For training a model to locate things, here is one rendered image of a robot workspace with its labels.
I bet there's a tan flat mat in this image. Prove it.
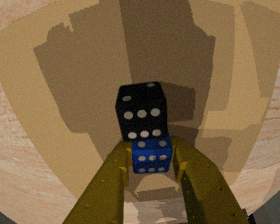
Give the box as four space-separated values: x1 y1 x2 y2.
0 0 280 200

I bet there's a blue die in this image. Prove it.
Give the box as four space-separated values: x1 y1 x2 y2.
132 128 173 174

